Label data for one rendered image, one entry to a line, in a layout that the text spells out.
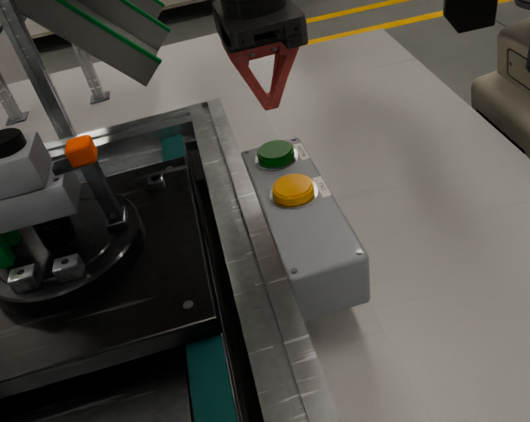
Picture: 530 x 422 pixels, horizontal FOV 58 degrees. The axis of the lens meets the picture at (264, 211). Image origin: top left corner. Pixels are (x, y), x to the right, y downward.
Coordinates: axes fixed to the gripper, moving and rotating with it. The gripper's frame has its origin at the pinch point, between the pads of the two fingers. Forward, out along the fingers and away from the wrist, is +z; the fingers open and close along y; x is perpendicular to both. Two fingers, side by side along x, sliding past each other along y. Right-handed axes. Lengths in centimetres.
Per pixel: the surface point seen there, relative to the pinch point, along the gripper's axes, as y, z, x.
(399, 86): -26.4, 16.8, 26.9
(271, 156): 1.7, 5.4, -1.1
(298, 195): 9.1, 5.5, -0.4
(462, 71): -181, 103, 140
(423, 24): -257, 104, 156
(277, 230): 11.8, 6.6, -3.3
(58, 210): 10.6, -0.7, -20.1
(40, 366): 20.0, 5.6, -23.1
